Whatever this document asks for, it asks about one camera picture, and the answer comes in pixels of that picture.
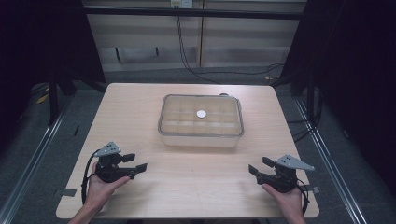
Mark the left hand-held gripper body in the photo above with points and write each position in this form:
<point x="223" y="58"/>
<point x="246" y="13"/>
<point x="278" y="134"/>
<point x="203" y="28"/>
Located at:
<point x="109" y="169"/>

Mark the black curtain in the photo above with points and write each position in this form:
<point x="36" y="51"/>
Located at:
<point x="46" y="40"/>
<point x="351" y="77"/>

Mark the person's left hand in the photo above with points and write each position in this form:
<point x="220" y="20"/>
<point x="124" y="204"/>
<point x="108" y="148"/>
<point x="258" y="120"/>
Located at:
<point x="99" y="191"/>

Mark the white round disc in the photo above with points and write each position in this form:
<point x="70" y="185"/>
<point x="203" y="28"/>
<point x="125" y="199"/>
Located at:
<point x="201" y="114"/>

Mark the metal floor rail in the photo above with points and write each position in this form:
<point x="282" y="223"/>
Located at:
<point x="29" y="168"/>
<point x="330" y="161"/>

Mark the clear plastic storage box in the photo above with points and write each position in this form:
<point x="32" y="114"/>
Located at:
<point x="199" y="141"/>

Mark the black horizontal frame bar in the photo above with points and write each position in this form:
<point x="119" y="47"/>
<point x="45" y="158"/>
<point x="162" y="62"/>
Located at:
<point x="193" y="13"/>

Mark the clear plastic box lid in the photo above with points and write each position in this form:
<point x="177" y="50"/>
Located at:
<point x="183" y="107"/>

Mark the black metal stand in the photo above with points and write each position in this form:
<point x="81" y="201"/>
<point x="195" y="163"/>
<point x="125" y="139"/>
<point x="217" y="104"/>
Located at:
<point x="53" y="99"/>

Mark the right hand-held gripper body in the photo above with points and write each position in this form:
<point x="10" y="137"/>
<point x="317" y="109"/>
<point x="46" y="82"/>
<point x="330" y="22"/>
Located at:
<point x="283" y="179"/>

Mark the grey tape strip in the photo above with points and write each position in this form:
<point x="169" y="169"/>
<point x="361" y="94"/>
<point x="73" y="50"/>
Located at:
<point x="69" y="192"/>
<point x="313" y="189"/>

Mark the yellow floor tape piece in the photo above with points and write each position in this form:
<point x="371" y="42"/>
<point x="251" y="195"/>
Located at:
<point x="42" y="99"/>

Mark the person's right hand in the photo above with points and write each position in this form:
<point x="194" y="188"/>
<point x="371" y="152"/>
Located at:
<point x="289" y="202"/>

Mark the white wall socket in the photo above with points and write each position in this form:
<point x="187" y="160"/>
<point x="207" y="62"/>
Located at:
<point x="181" y="3"/>

